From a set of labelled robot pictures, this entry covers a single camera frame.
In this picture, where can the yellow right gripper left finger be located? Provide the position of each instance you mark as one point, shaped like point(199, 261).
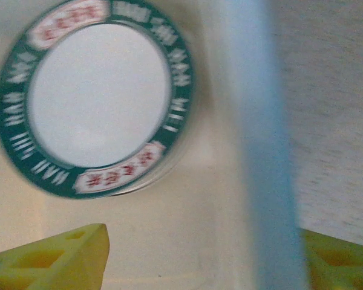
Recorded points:
point(48, 266)

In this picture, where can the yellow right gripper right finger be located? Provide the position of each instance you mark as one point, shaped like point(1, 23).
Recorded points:
point(342, 269)

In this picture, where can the dark text rim plate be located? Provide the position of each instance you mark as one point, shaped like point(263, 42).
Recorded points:
point(100, 96)

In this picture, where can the white translucent plastic bin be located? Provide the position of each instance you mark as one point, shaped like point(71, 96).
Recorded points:
point(169, 226)

